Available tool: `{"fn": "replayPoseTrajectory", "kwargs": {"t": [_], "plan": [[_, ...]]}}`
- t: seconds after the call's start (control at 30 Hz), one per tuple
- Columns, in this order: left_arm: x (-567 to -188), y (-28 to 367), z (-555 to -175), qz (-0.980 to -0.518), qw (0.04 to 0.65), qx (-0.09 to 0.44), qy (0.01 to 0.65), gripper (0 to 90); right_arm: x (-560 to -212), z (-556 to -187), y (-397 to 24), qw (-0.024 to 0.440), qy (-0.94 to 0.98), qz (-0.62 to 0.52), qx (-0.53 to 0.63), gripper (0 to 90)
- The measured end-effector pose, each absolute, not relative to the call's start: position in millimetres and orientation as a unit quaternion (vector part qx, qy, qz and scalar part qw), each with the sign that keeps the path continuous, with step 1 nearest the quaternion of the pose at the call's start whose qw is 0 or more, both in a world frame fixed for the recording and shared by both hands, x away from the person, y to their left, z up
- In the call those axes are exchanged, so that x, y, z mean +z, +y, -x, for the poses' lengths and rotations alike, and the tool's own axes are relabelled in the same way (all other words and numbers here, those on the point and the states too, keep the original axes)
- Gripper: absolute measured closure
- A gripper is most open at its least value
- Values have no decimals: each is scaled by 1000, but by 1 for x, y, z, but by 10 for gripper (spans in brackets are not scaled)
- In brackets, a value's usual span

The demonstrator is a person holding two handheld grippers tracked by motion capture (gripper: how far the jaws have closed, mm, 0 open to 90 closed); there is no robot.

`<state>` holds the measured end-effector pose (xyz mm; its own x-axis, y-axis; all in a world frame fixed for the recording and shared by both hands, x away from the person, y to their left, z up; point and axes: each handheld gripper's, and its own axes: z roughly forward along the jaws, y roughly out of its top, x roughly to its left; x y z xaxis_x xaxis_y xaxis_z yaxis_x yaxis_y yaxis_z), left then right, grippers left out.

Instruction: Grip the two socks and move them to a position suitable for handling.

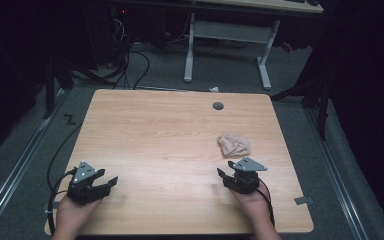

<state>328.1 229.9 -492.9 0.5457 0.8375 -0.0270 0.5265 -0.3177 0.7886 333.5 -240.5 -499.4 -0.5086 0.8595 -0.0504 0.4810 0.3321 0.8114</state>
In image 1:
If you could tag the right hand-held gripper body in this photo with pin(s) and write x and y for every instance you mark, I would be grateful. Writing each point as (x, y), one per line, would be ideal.
(244, 178)

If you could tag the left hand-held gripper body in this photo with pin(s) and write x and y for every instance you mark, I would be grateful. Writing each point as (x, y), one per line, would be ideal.
(84, 190)

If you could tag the beige cloth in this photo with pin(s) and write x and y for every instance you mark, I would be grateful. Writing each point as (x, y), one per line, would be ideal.
(234, 145)

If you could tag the person's left hand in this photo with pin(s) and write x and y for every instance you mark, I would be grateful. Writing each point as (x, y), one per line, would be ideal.
(74, 210)

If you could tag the person's right hand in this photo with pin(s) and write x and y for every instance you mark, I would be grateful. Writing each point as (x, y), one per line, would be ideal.
(254, 206)

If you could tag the grey tape strip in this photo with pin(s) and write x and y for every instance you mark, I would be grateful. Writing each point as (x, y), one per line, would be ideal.
(303, 200)

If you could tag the white crumpled paper scrap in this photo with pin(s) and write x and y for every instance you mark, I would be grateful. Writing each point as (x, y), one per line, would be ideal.
(214, 89)

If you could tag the black metal stand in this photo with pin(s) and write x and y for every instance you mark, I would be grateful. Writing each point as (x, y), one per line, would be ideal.
(320, 100)
(49, 90)

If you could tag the red object on floor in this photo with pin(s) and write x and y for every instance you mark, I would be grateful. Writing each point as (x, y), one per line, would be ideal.
(287, 47)

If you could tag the white-legged desk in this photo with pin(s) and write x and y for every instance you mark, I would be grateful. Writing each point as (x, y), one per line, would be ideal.
(226, 31)

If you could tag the dark curtain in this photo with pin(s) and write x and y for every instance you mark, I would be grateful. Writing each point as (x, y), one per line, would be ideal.
(370, 100)
(10, 66)

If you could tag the metal floor rail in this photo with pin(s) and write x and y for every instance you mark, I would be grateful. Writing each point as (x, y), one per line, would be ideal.
(13, 173)
(338, 180)

